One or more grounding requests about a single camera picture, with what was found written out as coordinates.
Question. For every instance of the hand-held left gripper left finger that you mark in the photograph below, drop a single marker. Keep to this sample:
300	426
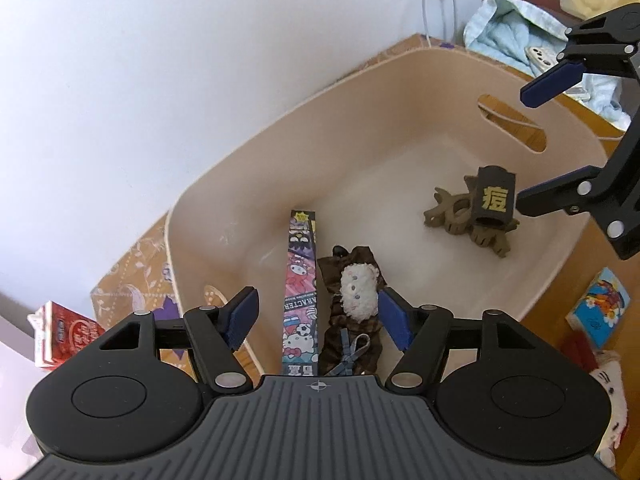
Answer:
243	316

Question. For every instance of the light blue towel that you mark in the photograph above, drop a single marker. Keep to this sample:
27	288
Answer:
505	25

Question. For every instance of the brown antler hair clip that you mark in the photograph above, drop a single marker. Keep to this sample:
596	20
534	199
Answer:
440	211

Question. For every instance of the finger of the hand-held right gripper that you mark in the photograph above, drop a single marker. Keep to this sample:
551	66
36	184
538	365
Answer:
550	82
550	197

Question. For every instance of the red and white box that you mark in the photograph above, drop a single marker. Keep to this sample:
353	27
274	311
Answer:
70	334

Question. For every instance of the blue cartoon tissue packet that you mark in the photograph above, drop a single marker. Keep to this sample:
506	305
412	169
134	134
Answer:
597	305

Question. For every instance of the beige plastic storage bin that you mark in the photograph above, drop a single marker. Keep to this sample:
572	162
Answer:
375	160

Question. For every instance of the long cartoon printed box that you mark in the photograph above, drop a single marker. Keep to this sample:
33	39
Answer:
300	300

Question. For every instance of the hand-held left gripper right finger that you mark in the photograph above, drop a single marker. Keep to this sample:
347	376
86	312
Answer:
395	322

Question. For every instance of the brown plush toy white sheep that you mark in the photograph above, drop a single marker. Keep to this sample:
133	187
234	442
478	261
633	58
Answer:
356	290

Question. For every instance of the white smartphone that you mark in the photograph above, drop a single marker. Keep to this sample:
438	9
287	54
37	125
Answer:
541	56

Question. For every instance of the white and red plush toy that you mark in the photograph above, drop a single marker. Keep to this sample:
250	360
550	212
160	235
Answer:
607	385

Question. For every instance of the black cylinder with yellow character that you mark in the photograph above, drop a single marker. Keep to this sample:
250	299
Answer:
492	195

